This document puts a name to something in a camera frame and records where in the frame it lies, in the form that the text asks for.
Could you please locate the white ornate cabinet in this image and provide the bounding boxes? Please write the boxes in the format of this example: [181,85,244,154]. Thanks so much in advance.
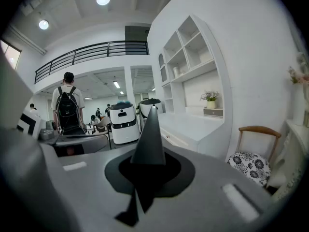
[265,118,309,203]

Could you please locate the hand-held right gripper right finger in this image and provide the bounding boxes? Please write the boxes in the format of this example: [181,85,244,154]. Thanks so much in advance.
[144,149,274,232]

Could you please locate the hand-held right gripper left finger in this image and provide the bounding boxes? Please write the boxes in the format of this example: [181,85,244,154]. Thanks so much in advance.
[41,145,137,232]

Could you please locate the white desk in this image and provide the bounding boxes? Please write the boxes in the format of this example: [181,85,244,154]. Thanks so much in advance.
[158,111,233,160]

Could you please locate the window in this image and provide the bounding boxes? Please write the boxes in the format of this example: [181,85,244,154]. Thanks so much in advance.
[0,39,22,70]

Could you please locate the beige chair with black legs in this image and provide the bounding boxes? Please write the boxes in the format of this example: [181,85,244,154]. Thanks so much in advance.
[98,116,111,136]

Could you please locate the pink flowers in white vase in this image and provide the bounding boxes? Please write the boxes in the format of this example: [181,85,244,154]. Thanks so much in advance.
[288,65,309,127]

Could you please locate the pink flowers in cream pot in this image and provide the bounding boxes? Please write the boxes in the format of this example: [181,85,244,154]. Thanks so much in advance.
[199,89,220,110]

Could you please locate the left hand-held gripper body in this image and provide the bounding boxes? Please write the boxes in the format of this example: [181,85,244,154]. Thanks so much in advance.
[17,111,85,158]

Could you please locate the black metal railing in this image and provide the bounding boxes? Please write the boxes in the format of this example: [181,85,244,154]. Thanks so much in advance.
[35,40,149,84]

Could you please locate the black backpack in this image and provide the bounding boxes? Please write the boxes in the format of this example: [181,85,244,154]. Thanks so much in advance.
[55,86,82,133]

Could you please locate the small white drawer box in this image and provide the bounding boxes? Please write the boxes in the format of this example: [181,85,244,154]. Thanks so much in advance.
[203,107,224,117]

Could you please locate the white shelf unit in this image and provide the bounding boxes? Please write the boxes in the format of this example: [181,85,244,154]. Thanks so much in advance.
[158,14,233,120]

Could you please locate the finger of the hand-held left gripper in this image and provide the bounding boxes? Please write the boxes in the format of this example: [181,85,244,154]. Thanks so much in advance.
[84,135,110,155]

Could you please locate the white and black service robot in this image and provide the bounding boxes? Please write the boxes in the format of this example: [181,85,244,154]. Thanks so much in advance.
[110,101,141,145]
[138,98,165,132]

